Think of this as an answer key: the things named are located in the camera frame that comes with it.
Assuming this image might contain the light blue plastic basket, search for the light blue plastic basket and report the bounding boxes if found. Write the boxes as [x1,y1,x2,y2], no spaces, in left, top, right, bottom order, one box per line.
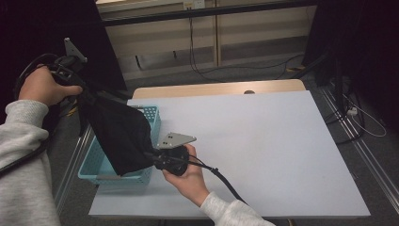
[77,105,163,186]

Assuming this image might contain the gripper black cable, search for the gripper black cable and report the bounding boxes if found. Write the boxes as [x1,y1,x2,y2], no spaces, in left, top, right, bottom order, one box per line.
[0,53,64,177]
[175,154,248,205]

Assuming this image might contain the black pants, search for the black pants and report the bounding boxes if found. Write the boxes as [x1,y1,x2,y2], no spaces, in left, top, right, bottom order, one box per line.
[76,83,156,177]

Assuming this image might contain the white floor cable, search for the white floor cable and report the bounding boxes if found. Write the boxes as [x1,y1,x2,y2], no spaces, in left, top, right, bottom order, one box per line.
[343,93,388,138]

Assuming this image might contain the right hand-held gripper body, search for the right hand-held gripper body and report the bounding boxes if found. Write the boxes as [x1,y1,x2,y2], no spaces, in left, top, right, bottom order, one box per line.
[153,132,198,177]

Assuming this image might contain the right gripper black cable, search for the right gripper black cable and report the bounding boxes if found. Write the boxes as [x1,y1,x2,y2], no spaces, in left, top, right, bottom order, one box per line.
[175,154,248,205]

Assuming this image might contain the black hanging cable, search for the black hanging cable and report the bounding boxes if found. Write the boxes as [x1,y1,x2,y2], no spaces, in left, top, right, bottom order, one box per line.
[187,17,305,84]

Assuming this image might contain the person's left hand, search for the person's left hand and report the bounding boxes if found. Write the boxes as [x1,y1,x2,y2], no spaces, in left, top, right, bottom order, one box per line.
[18,65,84,107]

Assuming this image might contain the metal floor rail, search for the metal floor rail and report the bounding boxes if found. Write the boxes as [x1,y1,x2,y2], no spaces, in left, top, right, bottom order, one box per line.
[53,125,95,226]
[319,86,399,205]

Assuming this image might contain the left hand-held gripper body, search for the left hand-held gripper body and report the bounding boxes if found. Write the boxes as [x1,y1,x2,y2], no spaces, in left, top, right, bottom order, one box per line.
[50,37,88,88]

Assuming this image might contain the white table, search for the white table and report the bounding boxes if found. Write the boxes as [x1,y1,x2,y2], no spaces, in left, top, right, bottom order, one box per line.
[88,89,371,219]

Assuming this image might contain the black floor cable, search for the black floor cable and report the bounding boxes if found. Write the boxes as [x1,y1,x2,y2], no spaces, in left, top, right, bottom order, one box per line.
[324,90,366,145]

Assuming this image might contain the person's right hand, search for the person's right hand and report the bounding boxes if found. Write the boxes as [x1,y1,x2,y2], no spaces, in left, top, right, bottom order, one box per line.
[162,144,211,207]

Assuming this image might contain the light wooden shelf unit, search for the light wooden shelf unit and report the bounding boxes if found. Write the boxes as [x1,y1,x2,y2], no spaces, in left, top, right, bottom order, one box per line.
[95,0,318,81]

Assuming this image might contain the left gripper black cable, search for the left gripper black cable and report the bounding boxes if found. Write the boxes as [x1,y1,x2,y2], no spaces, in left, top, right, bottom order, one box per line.
[0,53,64,177]

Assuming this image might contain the black curtain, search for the black curtain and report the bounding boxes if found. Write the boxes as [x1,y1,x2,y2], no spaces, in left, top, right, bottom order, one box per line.
[302,0,399,133]
[0,0,128,126]

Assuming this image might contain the yellow cable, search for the yellow cable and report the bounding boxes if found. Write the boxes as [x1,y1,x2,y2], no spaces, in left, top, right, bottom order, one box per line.
[65,105,79,119]

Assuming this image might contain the white wall socket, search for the white wall socket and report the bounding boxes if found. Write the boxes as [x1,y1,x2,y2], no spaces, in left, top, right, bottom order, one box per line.
[183,0,206,10]

